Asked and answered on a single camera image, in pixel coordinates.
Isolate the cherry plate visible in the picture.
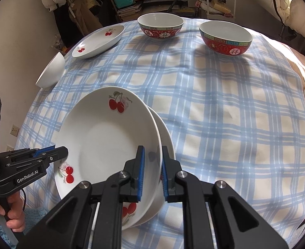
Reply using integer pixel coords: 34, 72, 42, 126
130, 105, 177, 229
71, 25, 125, 59
53, 86, 162, 229

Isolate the plain white bowl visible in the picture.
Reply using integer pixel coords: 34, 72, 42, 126
35, 52, 65, 89

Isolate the red patterned bowl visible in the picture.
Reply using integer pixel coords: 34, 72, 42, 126
137, 12, 184, 39
199, 20, 253, 56

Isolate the person's left hand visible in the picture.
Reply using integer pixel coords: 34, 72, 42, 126
0, 192, 25, 233

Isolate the blue white plaid tablecloth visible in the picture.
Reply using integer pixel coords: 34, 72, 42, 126
16, 19, 305, 242

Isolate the stack of books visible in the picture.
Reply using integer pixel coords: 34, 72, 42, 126
117, 3, 142, 21

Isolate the wooden shelf unit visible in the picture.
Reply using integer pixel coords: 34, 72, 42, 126
108, 0, 187, 23

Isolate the wall power socket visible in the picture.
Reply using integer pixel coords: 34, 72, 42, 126
10, 125, 20, 137

